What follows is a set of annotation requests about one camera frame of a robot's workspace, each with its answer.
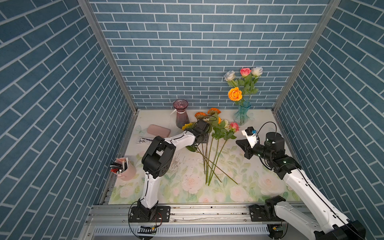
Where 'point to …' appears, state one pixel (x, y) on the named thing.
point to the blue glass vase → (240, 116)
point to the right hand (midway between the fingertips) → (239, 141)
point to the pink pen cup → (124, 168)
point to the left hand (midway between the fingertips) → (207, 138)
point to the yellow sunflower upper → (188, 126)
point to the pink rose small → (233, 127)
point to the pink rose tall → (246, 81)
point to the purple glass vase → (182, 118)
